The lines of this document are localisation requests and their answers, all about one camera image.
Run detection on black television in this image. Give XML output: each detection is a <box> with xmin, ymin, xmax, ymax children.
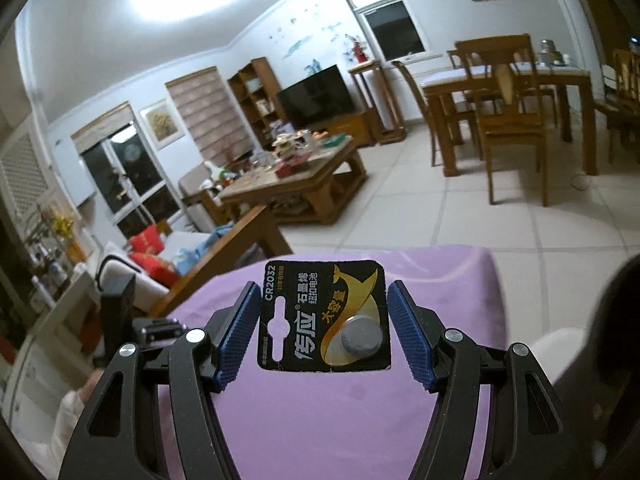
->
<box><xmin>276</xmin><ymin>65</ymin><xmax>357</xmax><ymax>131</ymax></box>

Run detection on wooden television cabinet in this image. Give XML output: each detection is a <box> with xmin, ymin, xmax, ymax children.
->
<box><xmin>310</xmin><ymin>111</ymin><xmax>377</xmax><ymax>148</ymax></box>

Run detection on beige wooden armchair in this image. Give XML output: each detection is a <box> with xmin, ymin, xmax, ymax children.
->
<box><xmin>179</xmin><ymin>162</ymin><xmax>236</xmax><ymax>233</ymax></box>

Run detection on white lattice cabinet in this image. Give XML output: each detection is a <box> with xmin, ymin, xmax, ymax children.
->
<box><xmin>0</xmin><ymin>120</ymin><xmax>56</xmax><ymax>221</ymax></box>

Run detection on wooden bookshelf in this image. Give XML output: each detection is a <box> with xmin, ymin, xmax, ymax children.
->
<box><xmin>227</xmin><ymin>57</ymin><xmax>286</xmax><ymax>148</ymax></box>

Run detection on white cluttered side shelf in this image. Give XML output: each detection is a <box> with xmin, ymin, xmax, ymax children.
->
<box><xmin>0</xmin><ymin>200</ymin><xmax>101</xmax><ymax>361</ymax></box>

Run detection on white standing air conditioner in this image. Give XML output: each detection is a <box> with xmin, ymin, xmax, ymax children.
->
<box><xmin>547</xmin><ymin>0</ymin><xmax>603</xmax><ymax>68</ymax></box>

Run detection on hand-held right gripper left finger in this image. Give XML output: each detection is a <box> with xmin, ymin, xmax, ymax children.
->
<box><xmin>59</xmin><ymin>281</ymin><xmax>264</xmax><ymax>480</ymax></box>

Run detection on framed sunflower painting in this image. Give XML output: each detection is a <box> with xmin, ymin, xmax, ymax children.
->
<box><xmin>139</xmin><ymin>99</ymin><xmax>183</xmax><ymax>151</ymax></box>

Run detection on blue cloth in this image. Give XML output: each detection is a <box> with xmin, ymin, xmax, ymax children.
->
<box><xmin>172</xmin><ymin>227</ymin><xmax>236</xmax><ymax>273</ymax></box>

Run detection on wooden dining chair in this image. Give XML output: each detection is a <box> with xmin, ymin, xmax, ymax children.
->
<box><xmin>391</xmin><ymin>60</ymin><xmax>438</xmax><ymax>168</ymax></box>
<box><xmin>454</xmin><ymin>34</ymin><xmax>548</xmax><ymax>207</ymax></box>
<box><xmin>446</xmin><ymin>49</ymin><xmax>483</xmax><ymax>111</ymax></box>
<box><xmin>595</xmin><ymin>49</ymin><xmax>640</xmax><ymax>163</ymax></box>

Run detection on wooden dining table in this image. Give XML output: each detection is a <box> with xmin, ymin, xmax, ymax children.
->
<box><xmin>421</xmin><ymin>62</ymin><xmax>598</xmax><ymax>177</ymax></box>

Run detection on wooden sofa white cushions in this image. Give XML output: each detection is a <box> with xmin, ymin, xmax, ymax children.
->
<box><xmin>97</xmin><ymin>205</ymin><xmax>296</xmax><ymax>321</ymax></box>

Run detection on glass balcony door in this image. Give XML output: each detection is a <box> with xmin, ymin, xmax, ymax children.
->
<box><xmin>71</xmin><ymin>101</ymin><xmax>181</xmax><ymax>241</ymax></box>

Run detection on red cushion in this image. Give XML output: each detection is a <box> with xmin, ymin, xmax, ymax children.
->
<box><xmin>129</xmin><ymin>224</ymin><xmax>166</xmax><ymax>256</ymax></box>
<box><xmin>129</xmin><ymin>252</ymin><xmax>181</xmax><ymax>286</ymax></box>

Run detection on person's left forearm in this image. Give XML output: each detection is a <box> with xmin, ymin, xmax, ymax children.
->
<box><xmin>52</xmin><ymin>370</ymin><xmax>106</xmax><ymax>466</ymax></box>

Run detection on white wooden model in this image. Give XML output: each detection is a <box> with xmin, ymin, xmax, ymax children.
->
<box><xmin>272</xmin><ymin>132</ymin><xmax>318</xmax><ymax>161</ymax></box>

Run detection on wooden coffee table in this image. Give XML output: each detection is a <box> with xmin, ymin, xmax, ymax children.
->
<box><xmin>219</xmin><ymin>136</ymin><xmax>368</xmax><ymax>226</ymax></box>

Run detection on red box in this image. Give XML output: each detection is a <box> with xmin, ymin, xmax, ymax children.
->
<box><xmin>275</xmin><ymin>160</ymin><xmax>311</xmax><ymax>178</ymax></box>

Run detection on purple printed tablecloth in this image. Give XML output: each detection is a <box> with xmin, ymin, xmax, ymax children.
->
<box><xmin>165</xmin><ymin>245</ymin><xmax>511</xmax><ymax>480</ymax></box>

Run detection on tall wooden plant stand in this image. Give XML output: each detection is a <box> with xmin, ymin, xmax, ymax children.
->
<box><xmin>347</xmin><ymin>59</ymin><xmax>407</xmax><ymax>145</ymax></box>

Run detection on pile of plush toys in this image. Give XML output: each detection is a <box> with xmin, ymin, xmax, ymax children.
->
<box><xmin>205</xmin><ymin>160</ymin><xmax>236</xmax><ymax>186</ymax></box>

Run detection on white framed window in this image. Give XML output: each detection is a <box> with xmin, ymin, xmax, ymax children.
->
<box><xmin>341</xmin><ymin>0</ymin><xmax>433</xmax><ymax>63</ymax></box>

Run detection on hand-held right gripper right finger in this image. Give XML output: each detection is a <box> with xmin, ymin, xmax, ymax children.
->
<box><xmin>386</xmin><ymin>280</ymin><xmax>576</xmax><ymax>480</ymax></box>

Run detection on striped roller blind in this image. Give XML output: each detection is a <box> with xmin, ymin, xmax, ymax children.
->
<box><xmin>165</xmin><ymin>66</ymin><xmax>251</xmax><ymax>167</ymax></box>

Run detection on black button battery card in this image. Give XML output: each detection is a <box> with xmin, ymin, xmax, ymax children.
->
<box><xmin>256</xmin><ymin>259</ymin><xmax>392</xmax><ymax>373</ymax></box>

